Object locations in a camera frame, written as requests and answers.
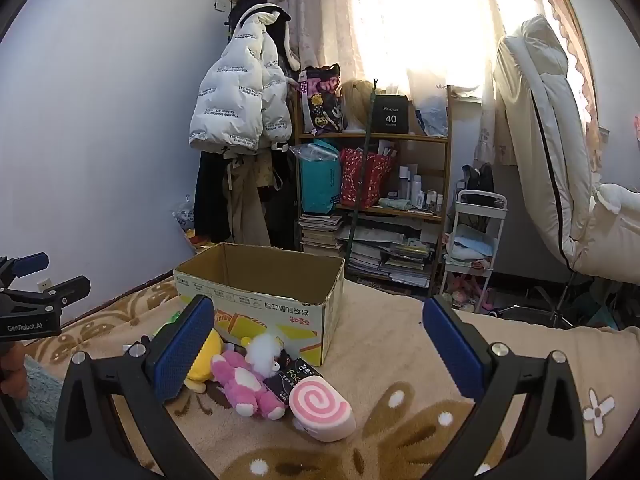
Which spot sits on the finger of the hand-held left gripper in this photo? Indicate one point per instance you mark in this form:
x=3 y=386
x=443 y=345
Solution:
x=30 y=262
x=65 y=290

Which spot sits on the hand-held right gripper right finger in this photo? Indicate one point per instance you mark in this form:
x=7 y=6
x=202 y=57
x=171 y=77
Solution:
x=452 y=347

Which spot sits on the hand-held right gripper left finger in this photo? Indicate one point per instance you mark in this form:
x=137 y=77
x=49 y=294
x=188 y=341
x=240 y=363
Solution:
x=185 y=350

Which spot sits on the pink plush bear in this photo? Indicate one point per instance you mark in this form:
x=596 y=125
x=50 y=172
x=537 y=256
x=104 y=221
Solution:
x=240 y=377

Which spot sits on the cardboard box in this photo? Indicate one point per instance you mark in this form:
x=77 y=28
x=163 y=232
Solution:
x=280 y=310

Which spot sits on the person's left hand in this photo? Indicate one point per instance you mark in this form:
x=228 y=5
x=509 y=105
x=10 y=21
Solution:
x=12 y=375

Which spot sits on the yellow plush toy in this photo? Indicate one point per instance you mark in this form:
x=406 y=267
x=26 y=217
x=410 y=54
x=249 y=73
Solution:
x=205 y=365

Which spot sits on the beige printed blanket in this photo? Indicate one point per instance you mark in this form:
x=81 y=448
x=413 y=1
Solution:
x=400 y=360

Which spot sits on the light blue fluffy blanket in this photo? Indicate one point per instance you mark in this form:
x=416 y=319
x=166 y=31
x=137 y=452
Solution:
x=35 y=400

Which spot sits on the white fluffy plush toy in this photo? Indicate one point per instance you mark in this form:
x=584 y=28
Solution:
x=262 y=352

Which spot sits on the white trolley cart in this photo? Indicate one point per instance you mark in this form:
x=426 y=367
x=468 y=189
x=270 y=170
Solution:
x=470 y=245

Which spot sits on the small black packet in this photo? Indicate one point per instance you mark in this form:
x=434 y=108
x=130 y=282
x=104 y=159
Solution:
x=292 y=375

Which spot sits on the pile of papers and books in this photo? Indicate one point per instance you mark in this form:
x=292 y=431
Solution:
x=390 y=252

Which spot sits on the blue and white bag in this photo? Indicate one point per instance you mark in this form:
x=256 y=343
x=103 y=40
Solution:
x=182 y=217

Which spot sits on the pink swirl roll plush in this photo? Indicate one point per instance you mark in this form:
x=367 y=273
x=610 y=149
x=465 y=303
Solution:
x=320 y=405

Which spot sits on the black hanging coat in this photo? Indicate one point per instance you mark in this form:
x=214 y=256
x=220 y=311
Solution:
x=212 y=195

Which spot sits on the beige hanging coat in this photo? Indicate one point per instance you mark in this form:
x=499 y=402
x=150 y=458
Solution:
x=245 y=200

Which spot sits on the group of white bottles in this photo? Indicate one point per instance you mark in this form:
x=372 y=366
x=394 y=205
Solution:
x=417 y=187

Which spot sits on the black backpack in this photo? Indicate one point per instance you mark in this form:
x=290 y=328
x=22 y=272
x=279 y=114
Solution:
x=477 y=177

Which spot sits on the stack of books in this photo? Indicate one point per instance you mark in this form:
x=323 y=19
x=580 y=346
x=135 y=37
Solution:
x=320 y=232

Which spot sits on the red patterned bag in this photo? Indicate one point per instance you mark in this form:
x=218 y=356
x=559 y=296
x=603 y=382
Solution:
x=362 y=175

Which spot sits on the teal bag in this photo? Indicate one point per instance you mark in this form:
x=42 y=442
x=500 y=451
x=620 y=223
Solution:
x=320 y=182

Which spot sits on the wooden shelf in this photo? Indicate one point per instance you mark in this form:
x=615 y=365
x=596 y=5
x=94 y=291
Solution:
x=380 y=136

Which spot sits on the white office chair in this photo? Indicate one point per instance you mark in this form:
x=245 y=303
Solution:
x=545 y=135

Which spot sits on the clear plastic bag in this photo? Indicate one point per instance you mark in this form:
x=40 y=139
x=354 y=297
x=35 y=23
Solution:
x=312 y=150

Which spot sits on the white plastic bag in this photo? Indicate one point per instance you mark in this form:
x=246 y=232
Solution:
x=430 y=110

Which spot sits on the black box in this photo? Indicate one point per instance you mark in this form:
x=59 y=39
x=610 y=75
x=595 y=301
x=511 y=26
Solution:
x=390 y=115

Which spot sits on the white puffer jacket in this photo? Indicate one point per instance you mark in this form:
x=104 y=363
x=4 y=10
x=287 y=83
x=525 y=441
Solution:
x=235 y=105

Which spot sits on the blonde wig on head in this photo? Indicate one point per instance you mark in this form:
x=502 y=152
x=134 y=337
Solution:
x=355 y=97

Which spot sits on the printed tote bag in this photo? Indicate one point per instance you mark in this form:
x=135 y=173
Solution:
x=322 y=100

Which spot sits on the black hanging garment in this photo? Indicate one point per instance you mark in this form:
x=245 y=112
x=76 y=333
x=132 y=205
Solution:
x=255 y=0

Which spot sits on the floral curtain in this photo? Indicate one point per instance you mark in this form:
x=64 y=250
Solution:
x=340 y=10

